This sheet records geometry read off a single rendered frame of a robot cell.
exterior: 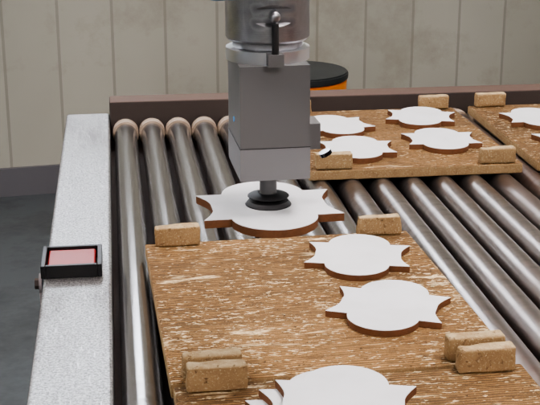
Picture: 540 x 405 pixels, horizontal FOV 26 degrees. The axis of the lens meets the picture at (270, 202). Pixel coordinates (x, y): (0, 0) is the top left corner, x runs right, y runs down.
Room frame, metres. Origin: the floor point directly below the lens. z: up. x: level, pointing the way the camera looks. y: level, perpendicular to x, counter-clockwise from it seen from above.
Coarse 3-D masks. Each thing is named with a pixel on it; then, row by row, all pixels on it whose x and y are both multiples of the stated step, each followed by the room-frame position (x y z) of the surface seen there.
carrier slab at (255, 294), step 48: (240, 240) 1.44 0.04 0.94; (288, 240) 1.44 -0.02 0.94; (192, 288) 1.27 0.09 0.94; (240, 288) 1.27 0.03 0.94; (288, 288) 1.27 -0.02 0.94; (336, 288) 1.27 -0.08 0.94; (432, 288) 1.27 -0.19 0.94; (192, 336) 1.14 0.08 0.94; (240, 336) 1.14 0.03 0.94; (288, 336) 1.14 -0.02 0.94; (336, 336) 1.14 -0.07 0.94; (432, 336) 1.14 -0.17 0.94
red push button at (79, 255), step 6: (54, 252) 1.42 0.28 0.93; (60, 252) 1.42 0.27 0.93; (66, 252) 1.42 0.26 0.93; (72, 252) 1.42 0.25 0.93; (78, 252) 1.42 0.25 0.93; (84, 252) 1.42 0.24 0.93; (90, 252) 1.42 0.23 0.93; (48, 258) 1.40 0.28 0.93; (54, 258) 1.40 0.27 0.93; (60, 258) 1.40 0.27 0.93; (66, 258) 1.40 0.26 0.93; (72, 258) 1.40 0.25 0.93; (78, 258) 1.40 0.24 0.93; (84, 258) 1.40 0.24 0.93; (90, 258) 1.40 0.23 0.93; (48, 264) 1.37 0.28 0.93
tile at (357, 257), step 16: (336, 240) 1.42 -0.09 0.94; (352, 240) 1.42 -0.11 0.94; (368, 240) 1.42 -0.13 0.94; (384, 240) 1.42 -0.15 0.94; (320, 256) 1.36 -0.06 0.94; (336, 256) 1.36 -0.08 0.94; (352, 256) 1.36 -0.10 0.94; (368, 256) 1.36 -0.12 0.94; (384, 256) 1.36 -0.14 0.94; (400, 256) 1.36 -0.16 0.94; (336, 272) 1.31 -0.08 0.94; (352, 272) 1.30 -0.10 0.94; (368, 272) 1.30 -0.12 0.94; (384, 272) 1.31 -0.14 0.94
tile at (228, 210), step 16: (224, 192) 1.08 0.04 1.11; (240, 192) 1.08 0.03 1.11; (288, 192) 1.08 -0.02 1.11; (304, 192) 1.08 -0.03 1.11; (320, 192) 1.08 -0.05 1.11; (208, 208) 1.05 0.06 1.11; (224, 208) 1.03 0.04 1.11; (240, 208) 1.03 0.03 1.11; (288, 208) 1.03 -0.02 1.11; (304, 208) 1.03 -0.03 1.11; (320, 208) 1.03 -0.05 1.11; (208, 224) 0.99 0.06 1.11; (224, 224) 1.00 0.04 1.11; (240, 224) 0.98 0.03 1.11; (256, 224) 0.98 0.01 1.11; (272, 224) 0.98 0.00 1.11; (288, 224) 0.98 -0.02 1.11; (304, 224) 0.98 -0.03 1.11
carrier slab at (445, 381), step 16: (256, 384) 1.03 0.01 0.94; (272, 384) 1.03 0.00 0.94; (400, 384) 1.03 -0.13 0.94; (416, 384) 1.03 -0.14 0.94; (432, 384) 1.03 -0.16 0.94; (448, 384) 1.03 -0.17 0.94; (464, 384) 1.03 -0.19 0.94; (480, 384) 1.03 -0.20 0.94; (496, 384) 1.03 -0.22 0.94; (512, 384) 1.03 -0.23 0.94; (528, 384) 1.03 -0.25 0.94; (176, 400) 0.99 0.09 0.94; (192, 400) 0.99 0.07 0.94; (208, 400) 0.99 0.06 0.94; (224, 400) 0.99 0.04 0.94; (240, 400) 0.99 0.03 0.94; (416, 400) 0.99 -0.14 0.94; (432, 400) 0.99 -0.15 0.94; (448, 400) 0.99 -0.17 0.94; (464, 400) 0.99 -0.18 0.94; (480, 400) 0.99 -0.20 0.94; (496, 400) 0.99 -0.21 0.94; (512, 400) 0.99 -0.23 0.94; (528, 400) 0.99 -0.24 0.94
